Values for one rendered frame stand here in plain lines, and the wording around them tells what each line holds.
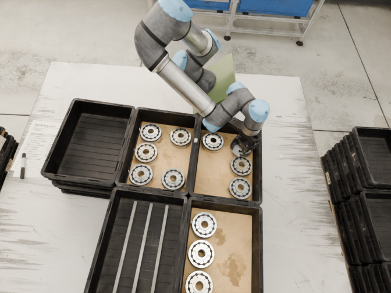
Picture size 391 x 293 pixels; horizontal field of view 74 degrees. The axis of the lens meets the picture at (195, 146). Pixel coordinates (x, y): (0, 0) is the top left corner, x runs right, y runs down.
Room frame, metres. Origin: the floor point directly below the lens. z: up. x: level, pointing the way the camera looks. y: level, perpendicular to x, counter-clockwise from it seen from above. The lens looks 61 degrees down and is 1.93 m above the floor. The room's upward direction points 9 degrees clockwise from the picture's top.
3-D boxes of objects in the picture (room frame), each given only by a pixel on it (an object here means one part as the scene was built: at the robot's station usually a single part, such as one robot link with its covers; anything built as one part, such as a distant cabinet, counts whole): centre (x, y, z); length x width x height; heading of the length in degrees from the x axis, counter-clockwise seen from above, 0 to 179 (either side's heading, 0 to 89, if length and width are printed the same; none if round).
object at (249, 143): (0.61, -0.21, 0.99); 0.09 x 0.08 x 0.12; 39
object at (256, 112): (0.61, -0.21, 1.15); 0.09 x 0.08 x 0.11; 38
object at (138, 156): (0.53, 0.22, 0.86); 0.10 x 0.10 x 0.01
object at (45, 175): (0.52, 0.45, 0.92); 0.40 x 0.30 x 0.02; 1
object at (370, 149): (0.90, -1.17, 0.37); 0.40 x 0.30 x 0.45; 7
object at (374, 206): (0.50, -1.22, 0.31); 0.40 x 0.30 x 0.34; 7
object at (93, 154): (0.52, 0.45, 0.87); 0.40 x 0.30 x 0.11; 1
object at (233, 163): (0.54, -0.22, 0.86); 0.10 x 0.10 x 0.01
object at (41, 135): (0.54, 0.77, 0.70); 0.33 x 0.23 x 0.01; 7
